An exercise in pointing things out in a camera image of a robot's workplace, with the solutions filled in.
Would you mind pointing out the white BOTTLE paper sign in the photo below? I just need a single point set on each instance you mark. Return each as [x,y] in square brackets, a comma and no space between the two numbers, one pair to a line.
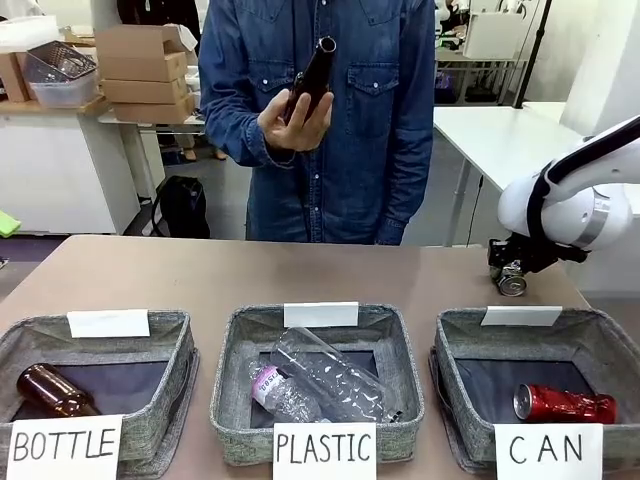
[65,445]

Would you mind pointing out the open cardboard box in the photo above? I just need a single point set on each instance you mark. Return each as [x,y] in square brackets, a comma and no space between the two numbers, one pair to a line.
[140,55]

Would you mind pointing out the white foam sheet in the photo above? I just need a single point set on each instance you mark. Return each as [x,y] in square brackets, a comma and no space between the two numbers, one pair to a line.
[25,30]

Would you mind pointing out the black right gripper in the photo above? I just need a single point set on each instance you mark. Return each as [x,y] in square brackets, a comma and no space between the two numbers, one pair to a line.
[540,255]

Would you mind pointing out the white equipment box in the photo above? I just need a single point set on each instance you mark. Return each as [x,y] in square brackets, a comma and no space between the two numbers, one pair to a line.
[492,35]

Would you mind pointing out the person in denim shirt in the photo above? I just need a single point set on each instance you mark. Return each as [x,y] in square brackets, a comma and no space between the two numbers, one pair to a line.
[360,150]

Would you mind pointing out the wooden shelf board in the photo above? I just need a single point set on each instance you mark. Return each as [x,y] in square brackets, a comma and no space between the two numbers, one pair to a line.
[50,106]

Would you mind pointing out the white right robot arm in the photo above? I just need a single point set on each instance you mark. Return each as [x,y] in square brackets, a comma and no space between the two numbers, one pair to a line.
[600,165]

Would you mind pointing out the crushed red can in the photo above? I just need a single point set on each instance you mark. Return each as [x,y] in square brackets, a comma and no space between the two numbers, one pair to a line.
[565,402]

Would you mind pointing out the white PLASTIC paper sign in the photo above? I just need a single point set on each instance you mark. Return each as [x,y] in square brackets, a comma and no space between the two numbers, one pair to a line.
[325,447]

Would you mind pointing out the black backpack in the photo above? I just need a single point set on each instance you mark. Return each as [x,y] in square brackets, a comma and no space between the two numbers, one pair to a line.
[182,207]

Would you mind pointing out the tilted clear plastic crate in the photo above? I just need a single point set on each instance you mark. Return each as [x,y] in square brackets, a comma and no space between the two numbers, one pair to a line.
[60,62]

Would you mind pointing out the person's right forearm denim sleeve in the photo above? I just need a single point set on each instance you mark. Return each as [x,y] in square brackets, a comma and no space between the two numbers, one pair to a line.
[230,130]

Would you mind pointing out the blank white card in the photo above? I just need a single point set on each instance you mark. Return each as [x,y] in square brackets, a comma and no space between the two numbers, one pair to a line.
[320,315]
[522,316]
[107,323]

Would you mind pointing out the silver can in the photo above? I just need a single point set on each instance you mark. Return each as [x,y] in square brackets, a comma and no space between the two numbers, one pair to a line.
[512,286]

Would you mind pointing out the white side desk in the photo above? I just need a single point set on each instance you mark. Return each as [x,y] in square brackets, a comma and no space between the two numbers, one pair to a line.
[150,127]

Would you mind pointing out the green flat object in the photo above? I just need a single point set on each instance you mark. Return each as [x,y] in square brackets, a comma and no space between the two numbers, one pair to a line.
[7,222]

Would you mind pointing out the small pink-label plastic bottle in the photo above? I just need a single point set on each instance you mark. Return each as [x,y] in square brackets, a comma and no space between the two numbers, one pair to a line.
[280,395]

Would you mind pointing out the person's left forearm denim sleeve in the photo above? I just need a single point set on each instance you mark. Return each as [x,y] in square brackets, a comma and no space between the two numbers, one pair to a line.
[405,190]

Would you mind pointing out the black tripod pole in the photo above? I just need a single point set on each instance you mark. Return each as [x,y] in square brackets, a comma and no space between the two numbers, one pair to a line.
[537,50]

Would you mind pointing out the brown glass bottle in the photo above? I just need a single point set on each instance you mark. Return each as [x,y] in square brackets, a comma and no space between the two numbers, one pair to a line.
[312,75]
[50,392]

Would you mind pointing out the large clear plastic bottle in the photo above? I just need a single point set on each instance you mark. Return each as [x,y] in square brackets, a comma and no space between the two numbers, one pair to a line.
[330,370]

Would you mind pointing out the metal frame workbench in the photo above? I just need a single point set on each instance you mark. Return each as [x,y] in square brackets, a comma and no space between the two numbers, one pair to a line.
[475,62]

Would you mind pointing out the white CAN paper sign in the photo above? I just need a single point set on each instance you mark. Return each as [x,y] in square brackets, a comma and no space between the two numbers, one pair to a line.
[547,450]

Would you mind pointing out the grey fabric basket bottle sign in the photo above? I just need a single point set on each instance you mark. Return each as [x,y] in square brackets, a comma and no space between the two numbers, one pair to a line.
[165,420]

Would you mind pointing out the small brown cardboard box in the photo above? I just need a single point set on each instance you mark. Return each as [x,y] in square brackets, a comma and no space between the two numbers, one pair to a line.
[12,77]

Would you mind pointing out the grey fabric basket can sign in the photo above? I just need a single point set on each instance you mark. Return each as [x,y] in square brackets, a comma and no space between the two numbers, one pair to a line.
[450,380]

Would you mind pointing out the clear plastic storage bin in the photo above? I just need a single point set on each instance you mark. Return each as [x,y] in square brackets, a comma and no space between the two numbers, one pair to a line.
[62,92]

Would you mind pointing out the large white table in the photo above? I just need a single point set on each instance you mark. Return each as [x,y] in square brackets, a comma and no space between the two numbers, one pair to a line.
[500,135]

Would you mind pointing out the grey fabric basket plastic sign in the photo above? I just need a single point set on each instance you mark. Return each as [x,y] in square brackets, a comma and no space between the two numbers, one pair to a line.
[400,350]

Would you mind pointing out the person's right hand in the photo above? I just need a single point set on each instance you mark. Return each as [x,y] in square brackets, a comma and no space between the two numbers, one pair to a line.
[295,130]

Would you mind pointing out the flat cardboard box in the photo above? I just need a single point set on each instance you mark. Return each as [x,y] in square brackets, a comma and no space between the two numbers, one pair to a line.
[145,91]
[152,111]

